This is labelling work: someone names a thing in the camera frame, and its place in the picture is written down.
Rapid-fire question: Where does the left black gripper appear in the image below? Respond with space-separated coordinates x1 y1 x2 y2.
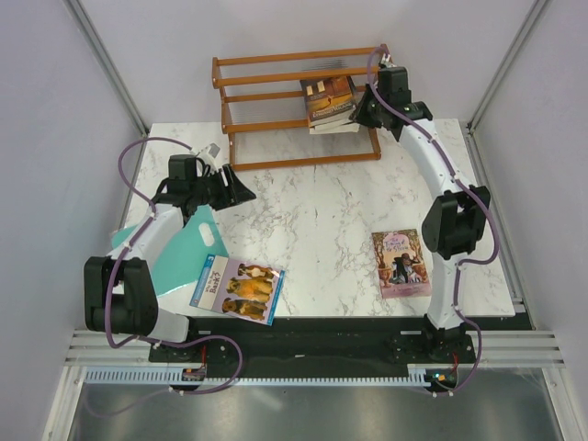
189 164 255 211

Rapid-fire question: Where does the A Tale of Two Cities book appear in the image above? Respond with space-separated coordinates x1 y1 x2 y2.
309 119 354 131

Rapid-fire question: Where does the Jane Eyre blue book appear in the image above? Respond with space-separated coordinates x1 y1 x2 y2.
310 123 360 135

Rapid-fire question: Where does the Kate DiCamillo dark book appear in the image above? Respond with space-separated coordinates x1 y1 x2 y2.
300 75 356 128

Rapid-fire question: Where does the Why Do Dogs Bark book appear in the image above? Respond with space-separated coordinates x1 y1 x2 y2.
189 254 286 326

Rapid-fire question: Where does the Taming of the Shrew book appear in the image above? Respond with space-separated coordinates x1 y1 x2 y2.
371 229 432 300

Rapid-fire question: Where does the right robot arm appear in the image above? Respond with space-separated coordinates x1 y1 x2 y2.
352 63 491 362

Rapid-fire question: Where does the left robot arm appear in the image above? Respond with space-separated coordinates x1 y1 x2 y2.
84 154 255 361

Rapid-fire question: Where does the wooden three-tier shelf rack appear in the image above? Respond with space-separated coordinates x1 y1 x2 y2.
211 47 381 172

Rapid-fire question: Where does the teal plastic file folder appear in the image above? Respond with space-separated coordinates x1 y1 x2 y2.
107 204 228 300

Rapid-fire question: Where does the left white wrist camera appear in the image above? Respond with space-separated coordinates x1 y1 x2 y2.
196 142 221 170

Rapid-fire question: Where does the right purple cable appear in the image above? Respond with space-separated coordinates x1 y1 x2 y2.
367 44 501 399

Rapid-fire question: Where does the purple cable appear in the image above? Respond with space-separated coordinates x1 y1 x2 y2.
367 44 501 399
85 136 243 419

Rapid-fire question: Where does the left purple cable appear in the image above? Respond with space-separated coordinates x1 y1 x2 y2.
85 136 243 419

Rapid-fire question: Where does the light blue cable duct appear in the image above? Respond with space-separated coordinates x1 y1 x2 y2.
84 366 457 387

